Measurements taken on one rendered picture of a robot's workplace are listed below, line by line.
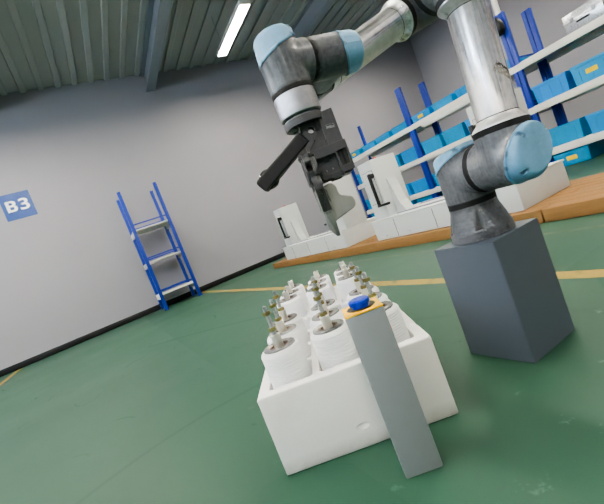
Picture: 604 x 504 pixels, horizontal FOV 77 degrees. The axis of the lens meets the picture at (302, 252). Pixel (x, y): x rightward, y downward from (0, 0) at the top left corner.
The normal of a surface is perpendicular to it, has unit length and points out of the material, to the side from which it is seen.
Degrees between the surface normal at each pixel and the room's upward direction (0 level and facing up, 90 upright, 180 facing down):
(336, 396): 90
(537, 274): 90
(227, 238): 90
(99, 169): 90
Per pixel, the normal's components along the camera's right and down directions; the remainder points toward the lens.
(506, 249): 0.44, -0.11
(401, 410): 0.00, 0.07
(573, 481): -0.36, -0.93
